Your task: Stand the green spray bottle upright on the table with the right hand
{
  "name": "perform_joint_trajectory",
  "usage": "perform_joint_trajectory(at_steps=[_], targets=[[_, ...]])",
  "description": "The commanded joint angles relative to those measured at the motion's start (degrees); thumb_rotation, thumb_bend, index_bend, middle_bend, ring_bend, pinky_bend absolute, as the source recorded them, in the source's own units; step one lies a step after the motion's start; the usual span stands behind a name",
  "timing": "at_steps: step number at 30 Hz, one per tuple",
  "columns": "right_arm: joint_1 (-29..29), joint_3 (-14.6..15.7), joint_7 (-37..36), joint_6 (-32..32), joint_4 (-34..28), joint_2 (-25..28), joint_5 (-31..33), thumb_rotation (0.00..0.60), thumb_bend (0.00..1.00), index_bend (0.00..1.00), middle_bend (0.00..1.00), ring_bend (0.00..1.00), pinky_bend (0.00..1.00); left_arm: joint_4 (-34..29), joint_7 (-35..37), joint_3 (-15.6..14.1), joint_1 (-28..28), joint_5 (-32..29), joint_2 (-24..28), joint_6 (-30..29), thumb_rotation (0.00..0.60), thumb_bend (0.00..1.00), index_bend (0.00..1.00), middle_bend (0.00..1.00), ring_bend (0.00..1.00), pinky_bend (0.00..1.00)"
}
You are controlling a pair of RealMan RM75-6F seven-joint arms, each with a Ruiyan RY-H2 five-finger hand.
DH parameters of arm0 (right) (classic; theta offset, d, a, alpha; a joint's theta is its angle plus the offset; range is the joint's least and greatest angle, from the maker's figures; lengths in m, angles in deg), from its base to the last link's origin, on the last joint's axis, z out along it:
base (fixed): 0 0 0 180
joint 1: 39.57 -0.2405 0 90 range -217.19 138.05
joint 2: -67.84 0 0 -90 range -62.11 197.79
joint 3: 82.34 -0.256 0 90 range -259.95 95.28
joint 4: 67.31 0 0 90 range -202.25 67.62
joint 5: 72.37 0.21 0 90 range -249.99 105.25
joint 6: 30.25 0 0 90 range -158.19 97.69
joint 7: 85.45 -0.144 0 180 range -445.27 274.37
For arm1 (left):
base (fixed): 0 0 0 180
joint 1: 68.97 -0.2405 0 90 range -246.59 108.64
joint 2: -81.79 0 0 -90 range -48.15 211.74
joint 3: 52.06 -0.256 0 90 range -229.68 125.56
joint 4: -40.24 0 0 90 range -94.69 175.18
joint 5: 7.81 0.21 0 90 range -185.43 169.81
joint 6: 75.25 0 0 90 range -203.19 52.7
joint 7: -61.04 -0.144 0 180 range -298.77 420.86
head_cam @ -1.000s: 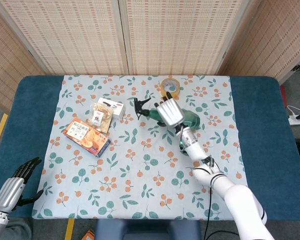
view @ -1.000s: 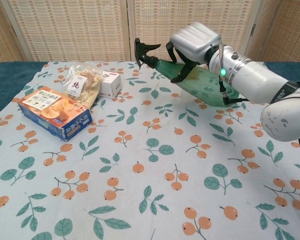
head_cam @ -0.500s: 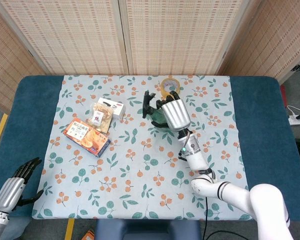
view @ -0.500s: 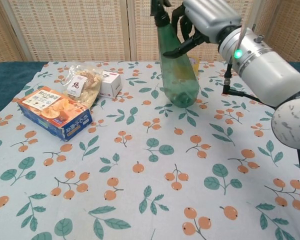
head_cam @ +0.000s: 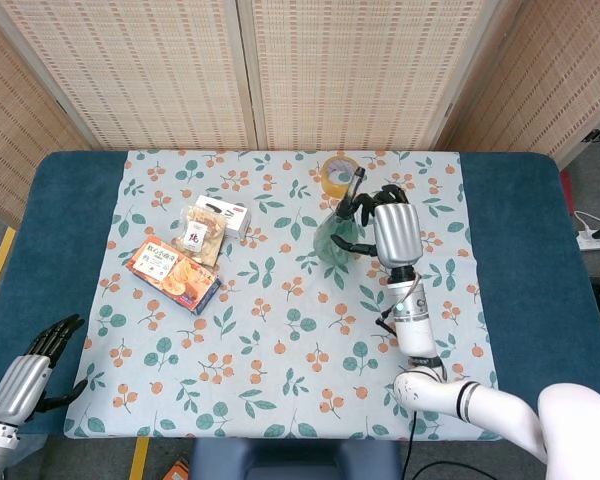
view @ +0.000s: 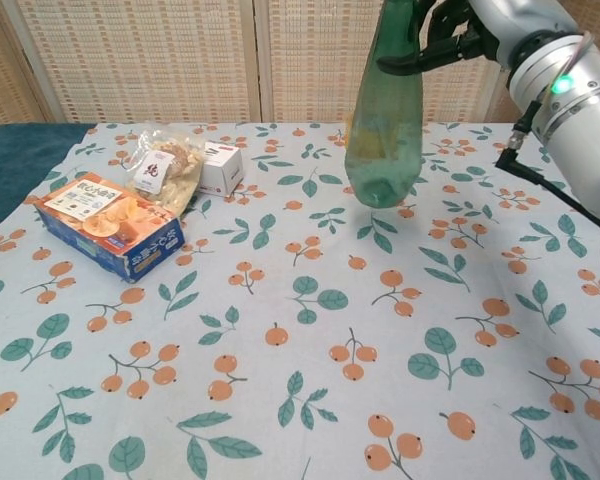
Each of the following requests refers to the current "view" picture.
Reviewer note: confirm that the woven bamboo folding screen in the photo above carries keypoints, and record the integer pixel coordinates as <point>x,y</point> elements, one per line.
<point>180,60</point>

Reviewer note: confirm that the clear bag of snacks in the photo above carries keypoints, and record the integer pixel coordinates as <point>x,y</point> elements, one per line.
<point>172,167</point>

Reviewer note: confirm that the green plastic spray bottle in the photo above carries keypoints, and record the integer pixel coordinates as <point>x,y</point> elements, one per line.
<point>387,125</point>

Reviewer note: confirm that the small white cardboard box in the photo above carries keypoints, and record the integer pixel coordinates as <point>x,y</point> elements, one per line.
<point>222,167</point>

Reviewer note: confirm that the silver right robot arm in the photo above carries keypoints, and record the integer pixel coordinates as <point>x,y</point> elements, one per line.
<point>555,85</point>

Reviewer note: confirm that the fruit print tablecloth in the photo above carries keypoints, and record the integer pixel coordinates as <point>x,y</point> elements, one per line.
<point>300,325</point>

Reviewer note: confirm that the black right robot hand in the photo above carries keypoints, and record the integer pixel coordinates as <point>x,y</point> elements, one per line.
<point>450,42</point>

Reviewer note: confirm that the yellowish packing tape roll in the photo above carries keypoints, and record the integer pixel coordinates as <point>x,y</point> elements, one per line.
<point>351,134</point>

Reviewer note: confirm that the orange and blue snack box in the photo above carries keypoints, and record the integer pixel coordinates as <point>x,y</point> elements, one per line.
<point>105,220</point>

